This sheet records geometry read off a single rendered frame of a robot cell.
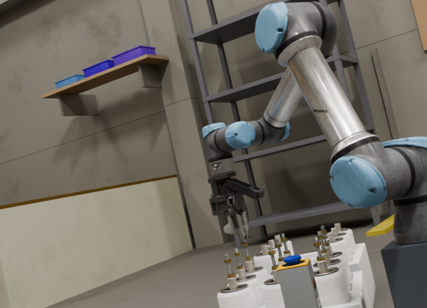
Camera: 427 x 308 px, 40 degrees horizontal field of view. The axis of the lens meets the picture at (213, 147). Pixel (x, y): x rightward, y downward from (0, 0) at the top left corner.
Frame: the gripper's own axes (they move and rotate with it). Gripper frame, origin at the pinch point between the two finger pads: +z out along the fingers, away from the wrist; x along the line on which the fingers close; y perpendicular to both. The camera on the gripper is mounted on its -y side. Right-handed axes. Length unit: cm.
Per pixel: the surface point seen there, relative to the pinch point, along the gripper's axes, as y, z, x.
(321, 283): -29.0, 11.6, 21.2
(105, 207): 215, -20, -193
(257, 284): -7.0, 11.7, 12.6
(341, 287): -32.7, 13.7, 18.5
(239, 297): -8.6, 11.5, 26.4
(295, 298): -29.0, 10.6, 37.8
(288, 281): -28.2, 6.7, 38.0
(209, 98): 135, -85, -247
